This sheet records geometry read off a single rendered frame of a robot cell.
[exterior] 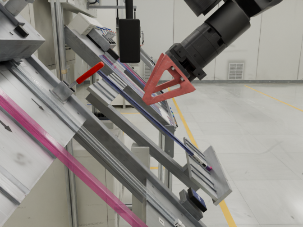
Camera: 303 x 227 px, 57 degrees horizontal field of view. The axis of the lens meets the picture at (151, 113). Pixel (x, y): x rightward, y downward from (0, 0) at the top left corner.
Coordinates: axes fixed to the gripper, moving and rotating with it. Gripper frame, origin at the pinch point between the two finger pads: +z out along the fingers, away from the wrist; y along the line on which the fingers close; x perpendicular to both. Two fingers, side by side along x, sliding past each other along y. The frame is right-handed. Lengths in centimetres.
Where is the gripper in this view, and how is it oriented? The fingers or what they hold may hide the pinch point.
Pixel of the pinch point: (149, 93)
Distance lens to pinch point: 48.2
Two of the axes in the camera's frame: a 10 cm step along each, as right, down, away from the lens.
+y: 0.0, 2.4, -9.7
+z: -7.4, 6.5, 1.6
